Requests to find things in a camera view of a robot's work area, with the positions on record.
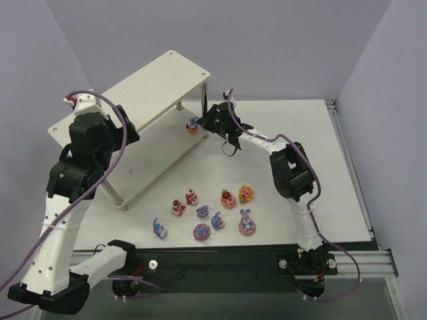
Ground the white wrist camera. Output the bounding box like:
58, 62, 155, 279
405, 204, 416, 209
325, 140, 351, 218
63, 93, 101, 117
222, 89, 237, 108

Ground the pink bear with strawberry hat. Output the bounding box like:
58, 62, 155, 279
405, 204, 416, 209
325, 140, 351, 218
185, 189, 198, 205

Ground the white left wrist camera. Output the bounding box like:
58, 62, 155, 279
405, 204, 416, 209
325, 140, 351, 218
63, 93, 101, 117

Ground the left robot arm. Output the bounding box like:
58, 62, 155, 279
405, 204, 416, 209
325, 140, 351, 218
7, 105, 139, 315

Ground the small purple bunny figure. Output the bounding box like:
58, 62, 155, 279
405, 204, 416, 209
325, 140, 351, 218
196, 205, 209, 219

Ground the pink bear in yellow flower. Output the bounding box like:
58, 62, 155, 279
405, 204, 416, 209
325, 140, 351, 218
238, 185, 254, 203

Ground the pink striped bear with strawberry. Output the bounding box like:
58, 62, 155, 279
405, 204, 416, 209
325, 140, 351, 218
170, 199, 186, 217

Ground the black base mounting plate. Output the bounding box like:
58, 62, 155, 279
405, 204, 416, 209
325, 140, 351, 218
113, 245, 338, 293

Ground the pink bear on tan donut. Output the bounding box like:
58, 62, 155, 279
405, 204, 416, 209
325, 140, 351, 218
220, 189, 237, 209

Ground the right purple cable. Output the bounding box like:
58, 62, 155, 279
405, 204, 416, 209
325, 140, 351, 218
223, 88, 363, 301

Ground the white wooden two-tier shelf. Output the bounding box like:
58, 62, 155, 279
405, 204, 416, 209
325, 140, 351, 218
48, 50, 210, 211

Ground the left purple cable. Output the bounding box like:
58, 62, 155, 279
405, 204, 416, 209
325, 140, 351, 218
0, 90, 127, 291

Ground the purple bunny with pink base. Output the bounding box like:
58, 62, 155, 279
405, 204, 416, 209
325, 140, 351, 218
211, 212, 226, 231

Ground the purple bunny with blue bow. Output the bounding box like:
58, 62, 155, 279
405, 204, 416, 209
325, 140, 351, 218
152, 217, 167, 239

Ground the aluminium frame rail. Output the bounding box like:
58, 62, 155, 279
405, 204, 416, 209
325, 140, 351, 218
293, 248, 400, 279

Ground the purple cable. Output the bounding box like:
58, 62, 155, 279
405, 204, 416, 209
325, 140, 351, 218
223, 88, 363, 301
0, 90, 127, 291

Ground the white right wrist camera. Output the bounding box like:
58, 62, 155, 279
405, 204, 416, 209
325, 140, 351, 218
222, 89, 237, 108

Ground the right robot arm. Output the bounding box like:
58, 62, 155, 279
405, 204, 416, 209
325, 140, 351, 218
197, 101, 324, 263

